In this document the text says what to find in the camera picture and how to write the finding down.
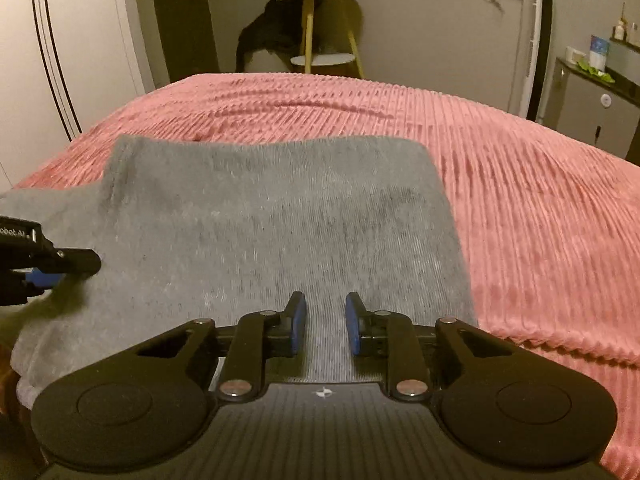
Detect dark door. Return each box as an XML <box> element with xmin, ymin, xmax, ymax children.
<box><xmin>149</xmin><ymin>0</ymin><xmax>222</xmax><ymax>84</ymax></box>

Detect green leafy decoration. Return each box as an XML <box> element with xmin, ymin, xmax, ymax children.
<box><xmin>575</xmin><ymin>60</ymin><xmax>617</xmax><ymax>84</ymax></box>

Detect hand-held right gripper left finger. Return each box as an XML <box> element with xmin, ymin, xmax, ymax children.
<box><xmin>135</xmin><ymin>291</ymin><xmax>307</xmax><ymax>403</ymax></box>

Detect wooden side table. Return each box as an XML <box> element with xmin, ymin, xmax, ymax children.
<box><xmin>275</xmin><ymin>0</ymin><xmax>366</xmax><ymax>79</ymax></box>

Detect grey pants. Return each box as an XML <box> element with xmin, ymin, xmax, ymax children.
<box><xmin>0</xmin><ymin>134</ymin><xmax>481</xmax><ymax>403</ymax></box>

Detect pink ribbed blanket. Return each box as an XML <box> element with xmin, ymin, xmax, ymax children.
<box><xmin>0</xmin><ymin>72</ymin><xmax>640</xmax><ymax>480</ymax></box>

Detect blue and white box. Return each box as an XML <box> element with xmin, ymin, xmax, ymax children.
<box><xmin>589</xmin><ymin>35</ymin><xmax>611</xmax><ymax>69</ymax></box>

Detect dark clothing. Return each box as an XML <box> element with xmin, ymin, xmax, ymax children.
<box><xmin>236</xmin><ymin>0</ymin><xmax>307</xmax><ymax>70</ymax></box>

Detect white tower fan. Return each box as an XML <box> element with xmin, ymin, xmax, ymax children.
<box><xmin>516</xmin><ymin>0</ymin><xmax>544</xmax><ymax>122</ymax></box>

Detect white wardrobe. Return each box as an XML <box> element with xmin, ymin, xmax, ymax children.
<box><xmin>0</xmin><ymin>0</ymin><xmax>151</xmax><ymax>183</ymax></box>

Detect grey cabinet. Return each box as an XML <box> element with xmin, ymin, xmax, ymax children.
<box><xmin>542</xmin><ymin>57</ymin><xmax>640</xmax><ymax>162</ymax></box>

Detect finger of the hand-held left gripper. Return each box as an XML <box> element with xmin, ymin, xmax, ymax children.
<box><xmin>22</xmin><ymin>269</ymin><xmax>69</xmax><ymax>292</ymax></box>
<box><xmin>50</xmin><ymin>247</ymin><xmax>103</xmax><ymax>277</ymax></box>

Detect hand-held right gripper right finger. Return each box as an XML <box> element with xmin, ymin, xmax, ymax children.
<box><xmin>345</xmin><ymin>291</ymin><xmax>507</xmax><ymax>403</ymax></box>

